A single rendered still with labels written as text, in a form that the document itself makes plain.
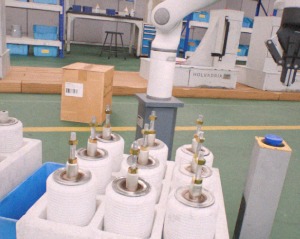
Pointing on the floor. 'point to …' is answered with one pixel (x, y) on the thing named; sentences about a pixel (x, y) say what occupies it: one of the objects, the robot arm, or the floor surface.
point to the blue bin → (19, 202)
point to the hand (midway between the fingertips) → (287, 77)
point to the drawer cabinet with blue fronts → (146, 35)
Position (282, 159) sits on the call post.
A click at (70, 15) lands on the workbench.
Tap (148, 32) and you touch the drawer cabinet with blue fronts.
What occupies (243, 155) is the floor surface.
